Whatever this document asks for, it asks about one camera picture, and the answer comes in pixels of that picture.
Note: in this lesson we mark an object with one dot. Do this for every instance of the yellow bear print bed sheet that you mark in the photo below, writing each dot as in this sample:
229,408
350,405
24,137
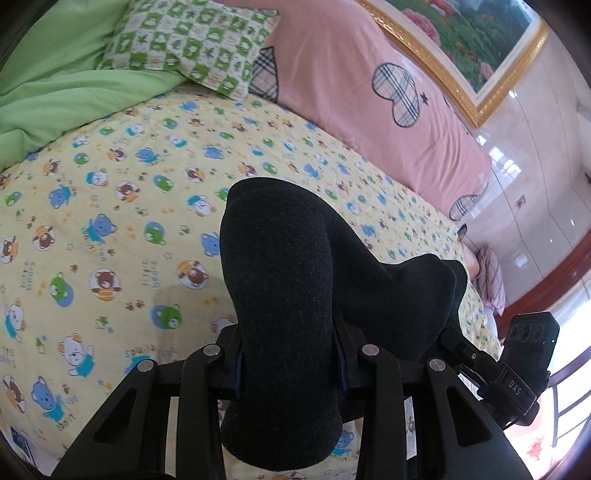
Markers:
115,207

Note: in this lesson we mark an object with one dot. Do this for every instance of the black pants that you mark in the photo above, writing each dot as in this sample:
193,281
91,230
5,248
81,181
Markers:
286,277

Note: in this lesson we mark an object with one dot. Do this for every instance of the pink plaid cloth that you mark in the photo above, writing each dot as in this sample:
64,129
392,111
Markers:
491,277

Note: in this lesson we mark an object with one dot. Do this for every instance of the red-brown wooden frame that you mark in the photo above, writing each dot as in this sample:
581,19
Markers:
554,277

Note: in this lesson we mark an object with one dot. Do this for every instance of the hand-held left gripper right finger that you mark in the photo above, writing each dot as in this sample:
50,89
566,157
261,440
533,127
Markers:
351,355

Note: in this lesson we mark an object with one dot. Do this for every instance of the blue mattress label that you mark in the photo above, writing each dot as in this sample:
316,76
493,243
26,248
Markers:
22,443

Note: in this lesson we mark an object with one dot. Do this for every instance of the gold framed landscape painting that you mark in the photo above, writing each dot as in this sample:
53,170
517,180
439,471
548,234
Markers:
471,41

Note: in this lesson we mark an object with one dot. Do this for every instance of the green checkered pillow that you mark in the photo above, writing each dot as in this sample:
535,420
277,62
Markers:
194,41

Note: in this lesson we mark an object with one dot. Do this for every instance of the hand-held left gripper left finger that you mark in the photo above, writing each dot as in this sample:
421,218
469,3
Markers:
228,350

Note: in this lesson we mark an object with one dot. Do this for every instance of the green quilt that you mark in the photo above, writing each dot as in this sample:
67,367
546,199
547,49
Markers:
60,69

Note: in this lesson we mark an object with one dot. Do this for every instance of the pink pillow at right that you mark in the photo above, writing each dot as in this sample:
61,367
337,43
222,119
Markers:
472,261

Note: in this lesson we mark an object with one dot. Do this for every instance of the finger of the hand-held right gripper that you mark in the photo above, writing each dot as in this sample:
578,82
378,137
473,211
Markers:
464,353

